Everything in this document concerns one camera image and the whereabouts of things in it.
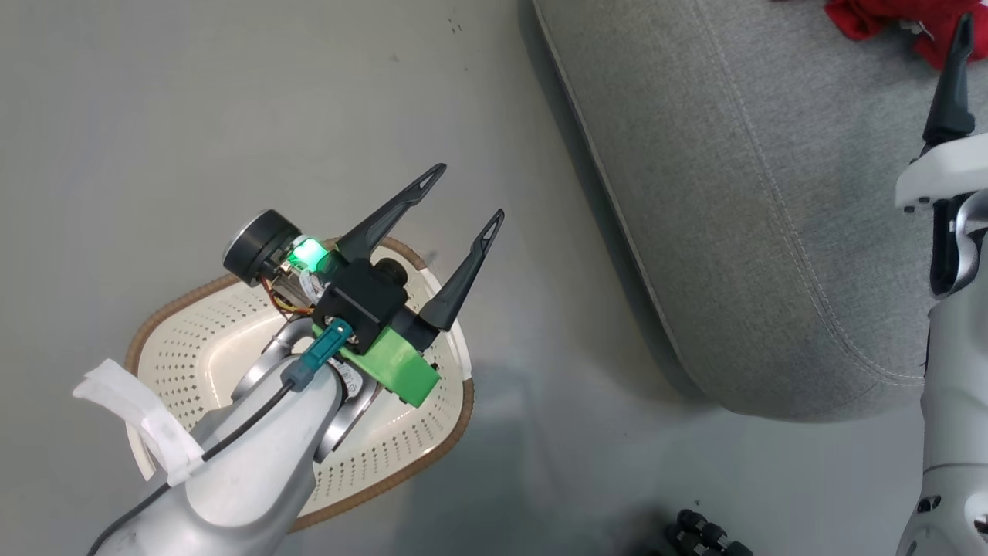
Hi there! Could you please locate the grey fabric sofa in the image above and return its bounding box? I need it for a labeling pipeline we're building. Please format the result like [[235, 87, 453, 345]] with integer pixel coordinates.
[[532, 0, 988, 422]]

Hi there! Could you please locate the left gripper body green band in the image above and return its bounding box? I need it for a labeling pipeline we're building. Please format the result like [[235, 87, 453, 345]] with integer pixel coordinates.
[[223, 209, 442, 409]]

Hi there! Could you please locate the white strap on arm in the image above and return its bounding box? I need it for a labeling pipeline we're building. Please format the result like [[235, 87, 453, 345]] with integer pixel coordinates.
[[73, 358, 206, 488]]

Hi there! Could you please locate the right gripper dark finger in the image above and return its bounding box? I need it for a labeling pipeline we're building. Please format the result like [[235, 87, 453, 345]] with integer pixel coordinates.
[[922, 11, 976, 149]]

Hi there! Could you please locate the red jersey with white trim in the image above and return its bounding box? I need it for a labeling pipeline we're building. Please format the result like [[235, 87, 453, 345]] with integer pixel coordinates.
[[824, 0, 988, 71]]

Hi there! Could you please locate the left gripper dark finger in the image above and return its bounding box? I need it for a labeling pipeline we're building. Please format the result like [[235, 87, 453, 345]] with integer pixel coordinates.
[[337, 162, 448, 264], [418, 208, 506, 332]]

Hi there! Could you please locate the left black cable teal plug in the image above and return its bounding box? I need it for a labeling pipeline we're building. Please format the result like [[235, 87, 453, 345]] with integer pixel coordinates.
[[87, 320, 355, 556]]

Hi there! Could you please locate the white perforated laundry basket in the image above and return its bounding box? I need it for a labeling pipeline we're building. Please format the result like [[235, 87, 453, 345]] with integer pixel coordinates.
[[124, 235, 476, 534]]

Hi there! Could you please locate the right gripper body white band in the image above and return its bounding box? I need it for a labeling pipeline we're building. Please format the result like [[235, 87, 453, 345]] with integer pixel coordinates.
[[895, 133, 988, 215]]

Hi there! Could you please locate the black ribbed base wheel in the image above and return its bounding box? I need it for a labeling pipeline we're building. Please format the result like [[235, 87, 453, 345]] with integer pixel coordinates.
[[664, 507, 754, 556]]

